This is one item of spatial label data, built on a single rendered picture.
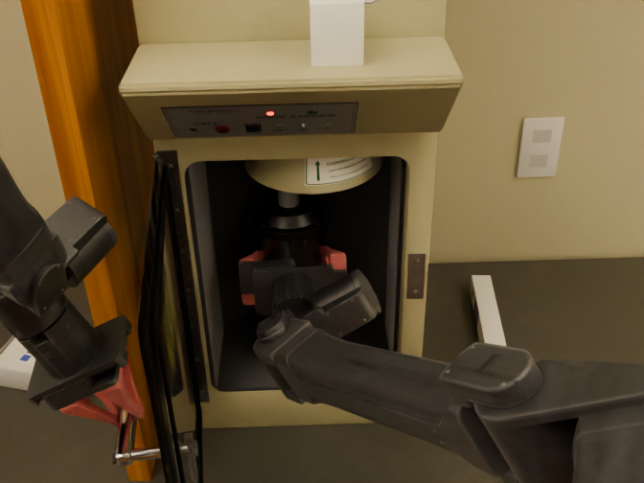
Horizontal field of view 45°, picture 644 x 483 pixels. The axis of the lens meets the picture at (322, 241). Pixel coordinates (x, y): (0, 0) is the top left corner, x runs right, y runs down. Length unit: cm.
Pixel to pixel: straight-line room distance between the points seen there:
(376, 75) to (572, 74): 69
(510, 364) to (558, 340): 83
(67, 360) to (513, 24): 89
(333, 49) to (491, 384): 38
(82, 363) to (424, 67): 42
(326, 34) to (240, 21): 12
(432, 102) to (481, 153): 64
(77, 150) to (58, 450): 51
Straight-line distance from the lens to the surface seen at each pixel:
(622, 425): 46
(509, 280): 146
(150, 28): 85
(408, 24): 85
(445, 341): 130
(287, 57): 79
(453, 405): 55
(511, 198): 147
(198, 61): 79
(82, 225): 74
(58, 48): 78
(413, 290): 101
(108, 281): 90
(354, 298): 86
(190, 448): 78
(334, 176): 93
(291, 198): 101
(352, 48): 76
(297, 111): 79
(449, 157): 141
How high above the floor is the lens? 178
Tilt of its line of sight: 33 degrees down
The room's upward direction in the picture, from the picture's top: 1 degrees counter-clockwise
